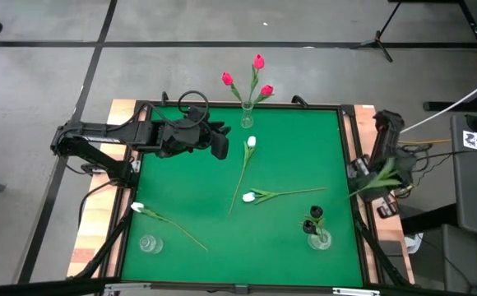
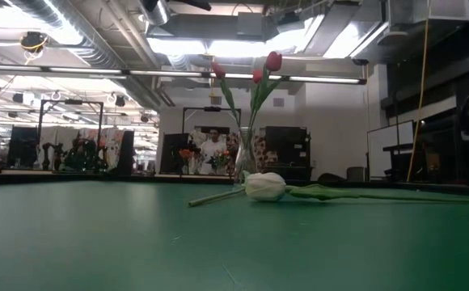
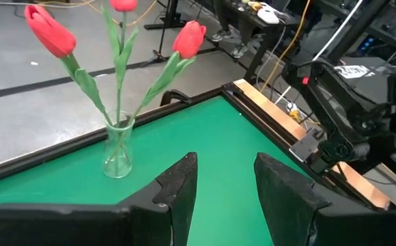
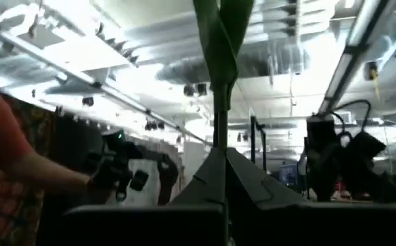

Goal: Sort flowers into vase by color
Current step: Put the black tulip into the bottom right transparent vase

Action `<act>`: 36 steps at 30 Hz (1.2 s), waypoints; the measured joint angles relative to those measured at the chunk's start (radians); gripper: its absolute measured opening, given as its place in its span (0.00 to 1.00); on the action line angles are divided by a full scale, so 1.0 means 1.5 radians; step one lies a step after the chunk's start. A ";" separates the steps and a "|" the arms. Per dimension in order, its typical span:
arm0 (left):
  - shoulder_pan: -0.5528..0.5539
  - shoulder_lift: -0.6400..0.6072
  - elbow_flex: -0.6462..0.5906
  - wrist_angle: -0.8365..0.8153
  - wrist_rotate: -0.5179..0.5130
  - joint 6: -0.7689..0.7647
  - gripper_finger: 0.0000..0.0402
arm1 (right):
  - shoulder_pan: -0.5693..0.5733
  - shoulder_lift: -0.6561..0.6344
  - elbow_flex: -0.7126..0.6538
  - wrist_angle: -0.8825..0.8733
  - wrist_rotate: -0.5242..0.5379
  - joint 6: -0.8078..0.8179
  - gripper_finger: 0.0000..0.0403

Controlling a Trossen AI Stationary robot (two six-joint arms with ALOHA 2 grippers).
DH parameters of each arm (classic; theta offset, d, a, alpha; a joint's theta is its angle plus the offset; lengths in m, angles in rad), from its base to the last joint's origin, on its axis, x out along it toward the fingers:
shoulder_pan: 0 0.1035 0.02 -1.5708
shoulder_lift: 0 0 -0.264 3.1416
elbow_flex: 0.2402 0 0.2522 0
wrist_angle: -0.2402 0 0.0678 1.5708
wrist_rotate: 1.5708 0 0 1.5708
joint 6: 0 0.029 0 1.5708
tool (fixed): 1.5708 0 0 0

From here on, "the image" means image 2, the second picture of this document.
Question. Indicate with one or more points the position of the clear glass vase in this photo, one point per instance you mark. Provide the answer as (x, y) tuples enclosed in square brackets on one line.
[(246, 157)]

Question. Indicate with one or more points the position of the mixed colour flower bunch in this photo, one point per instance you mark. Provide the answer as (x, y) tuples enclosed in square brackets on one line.
[(221, 158)]

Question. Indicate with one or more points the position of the person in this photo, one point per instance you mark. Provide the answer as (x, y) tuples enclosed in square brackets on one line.
[(212, 149)]

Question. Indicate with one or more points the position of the orange flower bunch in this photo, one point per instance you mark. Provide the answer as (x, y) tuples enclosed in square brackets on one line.
[(185, 153)]

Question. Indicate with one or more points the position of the black cabinet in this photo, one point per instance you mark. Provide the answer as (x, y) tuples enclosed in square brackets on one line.
[(287, 147)]

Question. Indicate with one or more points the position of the black upright panel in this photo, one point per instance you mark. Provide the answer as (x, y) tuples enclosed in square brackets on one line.
[(126, 153), (171, 153)]

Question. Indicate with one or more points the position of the long ceiling light strip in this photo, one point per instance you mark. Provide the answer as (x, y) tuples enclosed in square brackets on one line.
[(170, 73)]

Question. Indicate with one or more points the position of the grey ceiling box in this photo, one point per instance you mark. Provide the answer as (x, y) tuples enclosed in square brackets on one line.
[(250, 26)]

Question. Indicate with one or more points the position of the grey bin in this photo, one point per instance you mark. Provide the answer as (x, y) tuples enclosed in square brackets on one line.
[(356, 174)]

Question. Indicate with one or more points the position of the green table mat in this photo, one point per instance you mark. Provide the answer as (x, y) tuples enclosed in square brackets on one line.
[(137, 242)]

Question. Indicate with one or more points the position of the distant black robot arms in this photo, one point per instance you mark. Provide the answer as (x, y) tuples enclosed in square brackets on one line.
[(83, 155)]

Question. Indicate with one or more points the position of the whiteboard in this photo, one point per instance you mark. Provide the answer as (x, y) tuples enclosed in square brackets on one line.
[(388, 149)]

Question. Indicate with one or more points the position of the dark side table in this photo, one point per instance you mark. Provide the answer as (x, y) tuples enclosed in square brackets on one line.
[(398, 147)]

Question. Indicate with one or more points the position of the black gantry frame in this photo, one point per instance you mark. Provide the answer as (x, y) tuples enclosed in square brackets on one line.
[(70, 102), (212, 108)]

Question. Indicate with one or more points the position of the silver ceiling duct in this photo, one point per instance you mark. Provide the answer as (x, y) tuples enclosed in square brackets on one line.
[(155, 12)]

